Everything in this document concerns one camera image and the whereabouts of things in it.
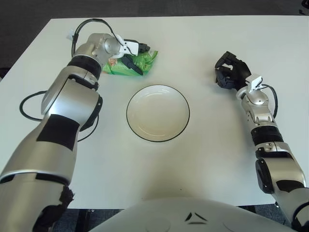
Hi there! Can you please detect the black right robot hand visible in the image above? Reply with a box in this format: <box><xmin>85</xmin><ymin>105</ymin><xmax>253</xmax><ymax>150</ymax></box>
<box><xmin>214</xmin><ymin>51</ymin><xmax>264</xmax><ymax>92</ymax></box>

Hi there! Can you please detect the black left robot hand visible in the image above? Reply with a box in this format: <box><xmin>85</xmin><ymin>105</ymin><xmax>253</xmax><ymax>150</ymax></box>
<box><xmin>115</xmin><ymin>34</ymin><xmax>152</xmax><ymax>77</ymax></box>

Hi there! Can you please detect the green snack bag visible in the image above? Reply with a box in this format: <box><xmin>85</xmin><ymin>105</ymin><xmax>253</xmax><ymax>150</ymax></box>
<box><xmin>101</xmin><ymin>50</ymin><xmax>159</xmax><ymax>77</ymax></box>

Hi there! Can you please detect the white plate with black rim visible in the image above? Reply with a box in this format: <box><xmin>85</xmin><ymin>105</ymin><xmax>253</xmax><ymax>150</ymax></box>
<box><xmin>126</xmin><ymin>84</ymin><xmax>191</xmax><ymax>143</ymax></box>

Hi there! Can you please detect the small black background object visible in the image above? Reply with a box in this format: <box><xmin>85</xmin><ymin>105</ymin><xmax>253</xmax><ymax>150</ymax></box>
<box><xmin>299</xmin><ymin>0</ymin><xmax>309</xmax><ymax>15</ymax></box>

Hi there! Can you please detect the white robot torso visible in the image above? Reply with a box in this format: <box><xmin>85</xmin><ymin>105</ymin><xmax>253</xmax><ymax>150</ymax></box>
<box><xmin>89</xmin><ymin>197</ymin><xmax>294</xmax><ymax>232</ymax></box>

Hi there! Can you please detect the black table leg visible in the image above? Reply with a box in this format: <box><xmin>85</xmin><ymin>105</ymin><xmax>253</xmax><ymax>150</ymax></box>
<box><xmin>79</xmin><ymin>208</ymin><xmax>97</xmax><ymax>232</ymax></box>

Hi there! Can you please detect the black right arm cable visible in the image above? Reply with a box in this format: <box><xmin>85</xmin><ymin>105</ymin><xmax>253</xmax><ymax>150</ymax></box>
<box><xmin>262</xmin><ymin>84</ymin><xmax>278</xmax><ymax>119</ymax></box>

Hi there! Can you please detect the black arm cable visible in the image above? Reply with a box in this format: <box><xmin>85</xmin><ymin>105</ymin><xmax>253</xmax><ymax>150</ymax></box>
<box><xmin>19</xmin><ymin>18</ymin><xmax>121</xmax><ymax>143</ymax></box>
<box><xmin>262</xmin><ymin>84</ymin><xmax>278</xmax><ymax>119</ymax></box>

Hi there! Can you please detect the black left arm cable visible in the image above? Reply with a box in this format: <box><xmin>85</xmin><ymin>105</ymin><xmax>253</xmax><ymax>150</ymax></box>
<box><xmin>19</xmin><ymin>18</ymin><xmax>121</xmax><ymax>143</ymax></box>

